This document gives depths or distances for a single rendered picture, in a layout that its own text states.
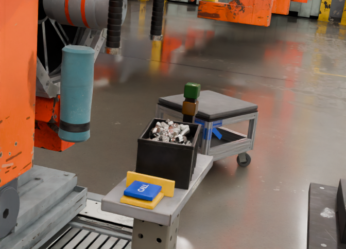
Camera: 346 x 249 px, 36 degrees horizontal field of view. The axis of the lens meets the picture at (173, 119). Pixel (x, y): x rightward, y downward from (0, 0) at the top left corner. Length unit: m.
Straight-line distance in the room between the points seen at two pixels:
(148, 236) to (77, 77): 0.46
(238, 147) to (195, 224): 0.68
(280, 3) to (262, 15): 1.93
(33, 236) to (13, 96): 0.70
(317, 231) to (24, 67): 0.94
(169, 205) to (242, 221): 1.03
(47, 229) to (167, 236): 0.52
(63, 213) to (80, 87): 0.55
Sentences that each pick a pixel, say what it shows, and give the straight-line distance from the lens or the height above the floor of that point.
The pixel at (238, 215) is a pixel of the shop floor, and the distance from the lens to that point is 2.29.
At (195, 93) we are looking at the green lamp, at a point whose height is 0.64.
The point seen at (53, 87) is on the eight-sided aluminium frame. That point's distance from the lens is 1.56.
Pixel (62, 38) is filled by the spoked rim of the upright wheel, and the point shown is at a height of 0.71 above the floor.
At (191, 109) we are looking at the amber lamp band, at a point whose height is 0.59.
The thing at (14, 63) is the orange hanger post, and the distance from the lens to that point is 1.08.
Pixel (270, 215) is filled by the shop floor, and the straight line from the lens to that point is 2.34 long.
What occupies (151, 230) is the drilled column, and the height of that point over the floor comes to 0.33.
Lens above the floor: 0.98
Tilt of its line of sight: 16 degrees down
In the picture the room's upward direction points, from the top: 6 degrees clockwise
